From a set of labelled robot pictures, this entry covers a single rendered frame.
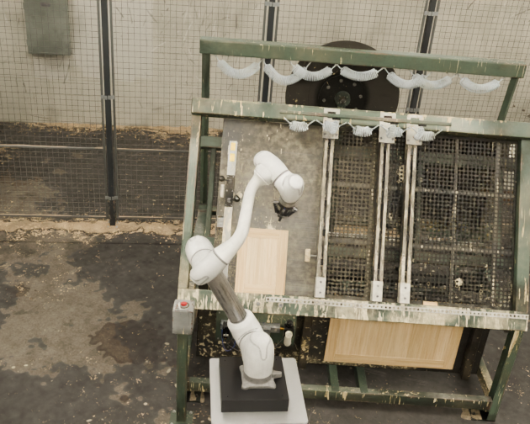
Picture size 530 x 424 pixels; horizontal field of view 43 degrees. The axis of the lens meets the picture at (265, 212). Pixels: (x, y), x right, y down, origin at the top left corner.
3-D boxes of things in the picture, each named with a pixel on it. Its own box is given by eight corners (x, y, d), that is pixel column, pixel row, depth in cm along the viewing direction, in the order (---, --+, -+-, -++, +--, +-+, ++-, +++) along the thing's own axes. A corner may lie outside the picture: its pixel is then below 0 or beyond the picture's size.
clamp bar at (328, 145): (310, 296, 419) (315, 298, 395) (322, 112, 430) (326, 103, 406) (326, 297, 419) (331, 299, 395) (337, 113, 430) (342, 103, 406)
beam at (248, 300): (177, 306, 422) (175, 307, 411) (178, 288, 423) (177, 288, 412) (521, 330, 428) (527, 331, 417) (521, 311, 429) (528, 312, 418)
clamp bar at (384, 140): (367, 300, 420) (374, 302, 396) (377, 116, 431) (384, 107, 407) (382, 301, 420) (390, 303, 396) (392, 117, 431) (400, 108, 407)
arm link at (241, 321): (246, 360, 364) (235, 336, 383) (271, 345, 365) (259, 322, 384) (183, 259, 323) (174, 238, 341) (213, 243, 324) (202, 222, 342)
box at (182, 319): (172, 335, 397) (172, 310, 388) (174, 322, 407) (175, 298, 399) (192, 336, 397) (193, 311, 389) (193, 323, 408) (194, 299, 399)
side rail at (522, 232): (508, 310, 428) (516, 311, 418) (514, 142, 439) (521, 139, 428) (521, 311, 429) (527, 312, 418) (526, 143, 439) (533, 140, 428)
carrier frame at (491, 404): (175, 401, 452) (177, 302, 412) (196, 285, 573) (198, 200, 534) (495, 421, 457) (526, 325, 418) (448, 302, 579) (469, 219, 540)
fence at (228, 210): (218, 290, 418) (218, 290, 414) (229, 141, 426) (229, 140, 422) (226, 291, 418) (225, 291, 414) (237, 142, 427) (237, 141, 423)
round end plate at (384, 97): (280, 148, 480) (290, 38, 442) (280, 145, 485) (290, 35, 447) (389, 156, 482) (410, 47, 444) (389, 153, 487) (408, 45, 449)
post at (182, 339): (176, 422, 435) (177, 331, 400) (177, 416, 440) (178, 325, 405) (185, 423, 435) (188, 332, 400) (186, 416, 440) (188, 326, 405)
